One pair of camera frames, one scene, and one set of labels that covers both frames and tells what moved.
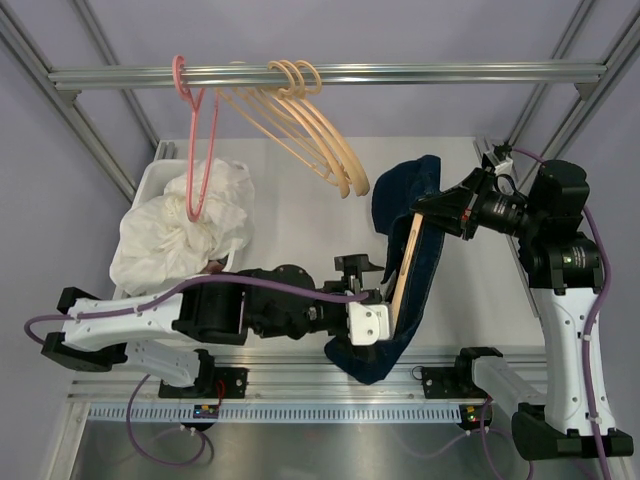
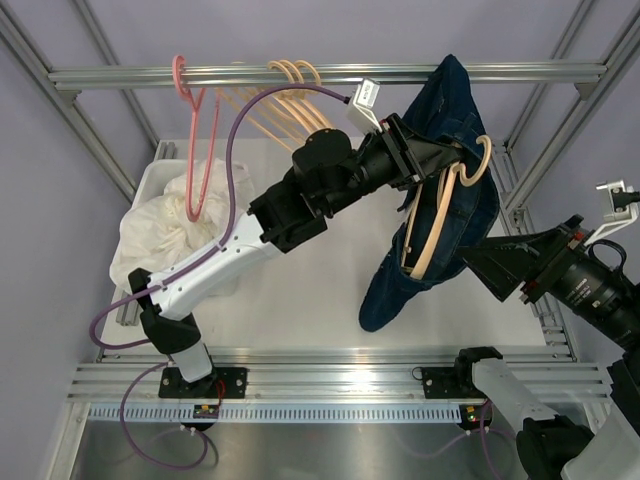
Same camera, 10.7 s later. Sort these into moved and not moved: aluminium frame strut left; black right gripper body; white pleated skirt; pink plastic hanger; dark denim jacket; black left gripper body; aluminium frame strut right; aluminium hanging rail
Moved: black left gripper body; dark denim jacket; black right gripper body
Not moved: aluminium frame strut left; pink plastic hanger; aluminium frame strut right; white pleated skirt; aluminium hanging rail
